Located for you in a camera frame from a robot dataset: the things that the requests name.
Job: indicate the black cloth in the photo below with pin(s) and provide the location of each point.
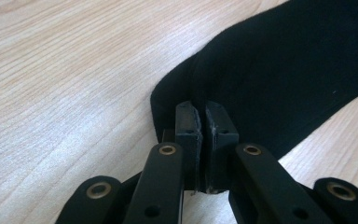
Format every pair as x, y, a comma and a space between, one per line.
279, 68

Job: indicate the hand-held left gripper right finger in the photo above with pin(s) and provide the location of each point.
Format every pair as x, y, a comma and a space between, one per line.
219, 146

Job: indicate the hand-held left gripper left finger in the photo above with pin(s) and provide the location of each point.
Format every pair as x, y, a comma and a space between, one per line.
187, 140

